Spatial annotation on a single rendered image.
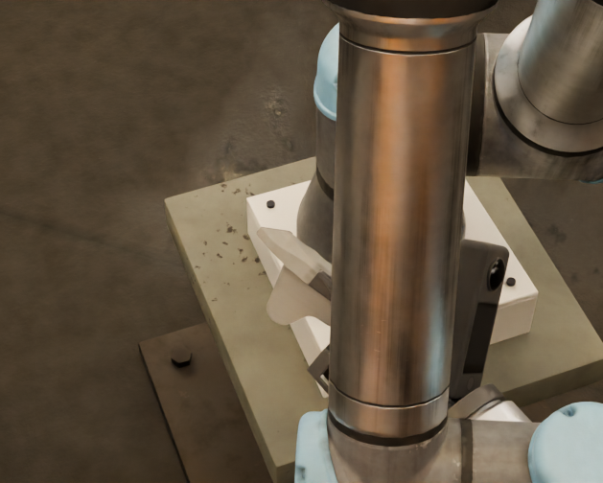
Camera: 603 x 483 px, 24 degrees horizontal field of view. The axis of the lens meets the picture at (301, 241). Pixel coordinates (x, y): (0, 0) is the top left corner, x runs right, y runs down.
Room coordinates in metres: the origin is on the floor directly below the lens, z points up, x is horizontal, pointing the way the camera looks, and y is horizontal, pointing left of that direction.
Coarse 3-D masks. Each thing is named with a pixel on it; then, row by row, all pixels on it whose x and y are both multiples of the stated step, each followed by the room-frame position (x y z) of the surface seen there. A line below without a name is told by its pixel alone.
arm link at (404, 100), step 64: (384, 0) 0.54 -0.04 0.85; (448, 0) 0.54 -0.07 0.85; (384, 64) 0.53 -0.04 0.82; (448, 64) 0.54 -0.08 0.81; (384, 128) 0.52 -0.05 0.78; (448, 128) 0.52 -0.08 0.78; (384, 192) 0.50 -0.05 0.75; (448, 192) 0.51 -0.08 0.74; (384, 256) 0.49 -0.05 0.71; (448, 256) 0.49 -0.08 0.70; (384, 320) 0.47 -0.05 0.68; (448, 320) 0.48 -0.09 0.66; (384, 384) 0.45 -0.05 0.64; (448, 384) 0.46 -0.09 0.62; (320, 448) 0.44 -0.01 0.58; (384, 448) 0.43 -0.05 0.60; (448, 448) 0.44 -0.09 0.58
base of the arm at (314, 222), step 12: (312, 180) 0.81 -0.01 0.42; (324, 180) 0.77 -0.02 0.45; (312, 192) 0.79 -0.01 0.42; (324, 192) 0.77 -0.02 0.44; (300, 204) 0.81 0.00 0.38; (312, 204) 0.78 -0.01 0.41; (324, 204) 0.77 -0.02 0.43; (300, 216) 0.79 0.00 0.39; (312, 216) 0.77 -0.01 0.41; (324, 216) 0.76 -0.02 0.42; (300, 228) 0.78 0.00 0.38; (312, 228) 0.77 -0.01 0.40; (324, 228) 0.76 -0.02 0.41; (300, 240) 0.77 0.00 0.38; (312, 240) 0.76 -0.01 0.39; (324, 240) 0.75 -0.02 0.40; (324, 252) 0.75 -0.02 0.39
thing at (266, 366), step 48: (192, 192) 0.89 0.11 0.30; (240, 192) 0.89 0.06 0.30; (480, 192) 0.89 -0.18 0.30; (192, 240) 0.83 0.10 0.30; (240, 240) 0.83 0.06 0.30; (528, 240) 0.83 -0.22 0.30; (240, 288) 0.77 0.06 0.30; (240, 336) 0.72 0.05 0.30; (288, 336) 0.72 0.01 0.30; (528, 336) 0.72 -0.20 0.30; (576, 336) 0.72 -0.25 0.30; (240, 384) 0.67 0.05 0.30; (288, 384) 0.67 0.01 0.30; (480, 384) 0.67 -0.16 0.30; (528, 384) 0.67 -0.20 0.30; (576, 384) 0.69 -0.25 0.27; (288, 432) 0.62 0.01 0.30; (288, 480) 0.59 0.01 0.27
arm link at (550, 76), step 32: (544, 0) 0.68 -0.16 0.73; (576, 0) 0.63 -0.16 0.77; (512, 32) 0.79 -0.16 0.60; (544, 32) 0.68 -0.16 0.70; (576, 32) 0.65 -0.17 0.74; (512, 64) 0.76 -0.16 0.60; (544, 64) 0.69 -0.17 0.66; (576, 64) 0.66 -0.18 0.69; (512, 96) 0.74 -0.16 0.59; (544, 96) 0.71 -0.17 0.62; (576, 96) 0.69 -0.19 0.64; (512, 128) 0.73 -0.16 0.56; (544, 128) 0.72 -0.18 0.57; (576, 128) 0.71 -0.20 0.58; (480, 160) 0.74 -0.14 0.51; (512, 160) 0.74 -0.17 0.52; (544, 160) 0.73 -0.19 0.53; (576, 160) 0.72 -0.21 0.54
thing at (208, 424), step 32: (160, 352) 0.90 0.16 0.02; (192, 352) 0.90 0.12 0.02; (160, 384) 0.85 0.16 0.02; (192, 384) 0.85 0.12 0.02; (224, 384) 0.85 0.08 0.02; (192, 416) 0.81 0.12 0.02; (224, 416) 0.81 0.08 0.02; (544, 416) 0.81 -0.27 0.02; (192, 448) 0.77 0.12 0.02; (224, 448) 0.77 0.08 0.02; (256, 448) 0.77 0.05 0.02; (192, 480) 0.73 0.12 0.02; (224, 480) 0.73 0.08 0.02; (256, 480) 0.73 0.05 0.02
